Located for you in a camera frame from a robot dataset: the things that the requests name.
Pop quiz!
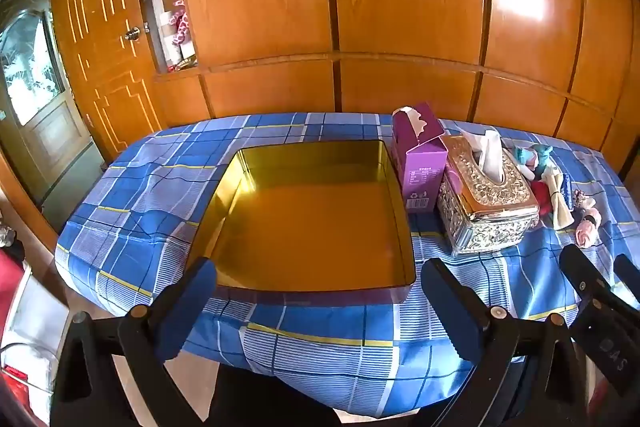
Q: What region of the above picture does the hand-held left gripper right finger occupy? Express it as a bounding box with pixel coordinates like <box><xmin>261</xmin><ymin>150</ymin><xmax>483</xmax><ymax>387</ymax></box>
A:
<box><xmin>420</xmin><ymin>258</ymin><xmax>591</xmax><ymax>427</ymax></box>

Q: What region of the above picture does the pink towel roll blue band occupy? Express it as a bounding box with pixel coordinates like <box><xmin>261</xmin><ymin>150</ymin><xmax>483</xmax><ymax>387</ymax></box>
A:
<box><xmin>575</xmin><ymin>207</ymin><xmax>604</xmax><ymax>249</ymax></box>

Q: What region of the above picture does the red towel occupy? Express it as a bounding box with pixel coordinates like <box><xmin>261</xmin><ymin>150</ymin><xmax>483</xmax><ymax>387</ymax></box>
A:
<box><xmin>530</xmin><ymin>179</ymin><xmax>554</xmax><ymax>214</ymax></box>

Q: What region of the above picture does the pink spotted plush toy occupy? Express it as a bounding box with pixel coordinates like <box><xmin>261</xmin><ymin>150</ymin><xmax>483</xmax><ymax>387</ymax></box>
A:
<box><xmin>171</xmin><ymin>0</ymin><xmax>192</xmax><ymax>46</ymax></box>

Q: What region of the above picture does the white paper roll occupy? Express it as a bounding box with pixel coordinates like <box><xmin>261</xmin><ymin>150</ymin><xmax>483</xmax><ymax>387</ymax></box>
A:
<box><xmin>159</xmin><ymin>11</ymin><xmax>176</xmax><ymax>58</ymax></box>

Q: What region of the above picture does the white cabinet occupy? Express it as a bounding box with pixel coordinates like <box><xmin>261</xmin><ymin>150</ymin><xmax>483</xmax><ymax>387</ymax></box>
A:
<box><xmin>5</xmin><ymin>274</ymin><xmax>71</xmax><ymax>400</ymax></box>

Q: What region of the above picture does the wooden wardrobe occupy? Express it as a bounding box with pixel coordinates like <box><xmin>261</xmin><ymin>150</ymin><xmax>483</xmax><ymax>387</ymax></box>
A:
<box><xmin>132</xmin><ymin>0</ymin><xmax>640</xmax><ymax>172</ymax></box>

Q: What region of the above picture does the wooden door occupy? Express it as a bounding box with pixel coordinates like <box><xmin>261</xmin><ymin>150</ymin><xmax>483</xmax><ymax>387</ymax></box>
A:
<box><xmin>47</xmin><ymin>0</ymin><xmax>168</xmax><ymax>162</ymax></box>

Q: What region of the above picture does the person's black clothing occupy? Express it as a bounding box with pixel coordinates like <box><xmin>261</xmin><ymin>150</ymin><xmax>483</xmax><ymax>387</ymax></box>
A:
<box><xmin>200</xmin><ymin>357</ymin><xmax>361</xmax><ymax>427</ymax></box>

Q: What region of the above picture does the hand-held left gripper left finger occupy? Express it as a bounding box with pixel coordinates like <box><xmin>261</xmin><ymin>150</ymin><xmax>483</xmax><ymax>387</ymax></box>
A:
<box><xmin>50</xmin><ymin>257</ymin><xmax>218</xmax><ymax>427</ymax></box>

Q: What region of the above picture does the gold tin box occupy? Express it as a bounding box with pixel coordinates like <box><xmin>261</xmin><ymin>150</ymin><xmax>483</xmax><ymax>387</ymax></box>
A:
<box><xmin>187</xmin><ymin>139</ymin><xmax>417</xmax><ymax>305</ymax></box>

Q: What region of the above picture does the blue plaid bedsheet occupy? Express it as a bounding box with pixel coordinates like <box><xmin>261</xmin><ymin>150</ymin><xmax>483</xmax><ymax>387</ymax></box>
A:
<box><xmin>54</xmin><ymin>112</ymin><xmax>640</xmax><ymax>418</ymax></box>

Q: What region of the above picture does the purple tissue box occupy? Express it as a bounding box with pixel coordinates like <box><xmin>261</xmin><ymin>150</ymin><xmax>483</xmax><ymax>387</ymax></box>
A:
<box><xmin>391</xmin><ymin>102</ymin><xmax>449</xmax><ymax>214</ymax></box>

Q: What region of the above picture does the red plastic bag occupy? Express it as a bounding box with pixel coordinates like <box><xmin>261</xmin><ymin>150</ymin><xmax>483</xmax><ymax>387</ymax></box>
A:
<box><xmin>0</xmin><ymin>367</ymin><xmax>28</xmax><ymax>408</ymax></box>

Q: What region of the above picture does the camouflage clothes pile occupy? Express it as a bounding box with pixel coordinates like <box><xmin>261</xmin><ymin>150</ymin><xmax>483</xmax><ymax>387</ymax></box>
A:
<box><xmin>0</xmin><ymin>227</ymin><xmax>26</xmax><ymax>260</ymax></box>

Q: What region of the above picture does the red suitcase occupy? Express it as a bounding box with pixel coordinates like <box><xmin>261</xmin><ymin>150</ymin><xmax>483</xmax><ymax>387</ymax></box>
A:
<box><xmin>0</xmin><ymin>251</ymin><xmax>32</xmax><ymax>308</ymax></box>

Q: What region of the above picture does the frosted glass panel door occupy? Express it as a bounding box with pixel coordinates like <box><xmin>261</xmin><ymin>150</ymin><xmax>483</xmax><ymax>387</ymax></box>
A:
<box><xmin>0</xmin><ymin>7</ymin><xmax>106</xmax><ymax>218</ymax></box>

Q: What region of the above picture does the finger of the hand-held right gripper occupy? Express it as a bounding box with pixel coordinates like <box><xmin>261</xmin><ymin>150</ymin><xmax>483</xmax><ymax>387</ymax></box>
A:
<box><xmin>614</xmin><ymin>254</ymin><xmax>640</xmax><ymax>299</ymax></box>
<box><xmin>559</xmin><ymin>244</ymin><xmax>640</xmax><ymax>389</ymax></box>

